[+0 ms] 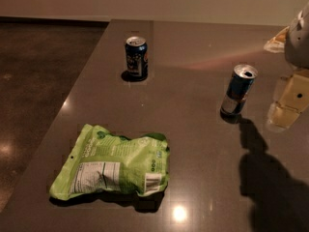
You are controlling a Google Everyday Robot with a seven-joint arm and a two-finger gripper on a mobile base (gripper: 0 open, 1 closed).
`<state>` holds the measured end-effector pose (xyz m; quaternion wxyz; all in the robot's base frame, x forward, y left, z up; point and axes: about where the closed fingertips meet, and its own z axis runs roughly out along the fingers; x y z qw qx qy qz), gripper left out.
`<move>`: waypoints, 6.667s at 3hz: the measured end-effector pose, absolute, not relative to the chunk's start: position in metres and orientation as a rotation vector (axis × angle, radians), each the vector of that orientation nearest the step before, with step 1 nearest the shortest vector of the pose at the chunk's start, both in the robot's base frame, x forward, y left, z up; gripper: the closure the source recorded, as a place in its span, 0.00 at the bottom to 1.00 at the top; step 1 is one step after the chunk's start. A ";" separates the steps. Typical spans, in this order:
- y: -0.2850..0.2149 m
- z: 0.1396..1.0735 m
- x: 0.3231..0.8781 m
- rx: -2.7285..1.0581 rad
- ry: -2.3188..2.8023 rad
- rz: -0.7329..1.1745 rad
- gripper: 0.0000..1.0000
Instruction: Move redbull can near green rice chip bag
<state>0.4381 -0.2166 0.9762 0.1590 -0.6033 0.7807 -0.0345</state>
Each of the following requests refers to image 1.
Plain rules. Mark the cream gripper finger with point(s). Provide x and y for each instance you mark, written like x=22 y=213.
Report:
x=277 y=43
x=290 y=99

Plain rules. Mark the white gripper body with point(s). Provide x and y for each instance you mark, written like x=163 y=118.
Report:
x=298 y=43

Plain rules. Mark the redbull can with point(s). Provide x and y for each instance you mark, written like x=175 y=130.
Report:
x=242 y=79

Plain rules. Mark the blue pepsi can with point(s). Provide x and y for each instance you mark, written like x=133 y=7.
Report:
x=137 y=57

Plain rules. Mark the green rice chip bag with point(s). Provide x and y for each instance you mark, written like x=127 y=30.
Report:
x=102 y=161

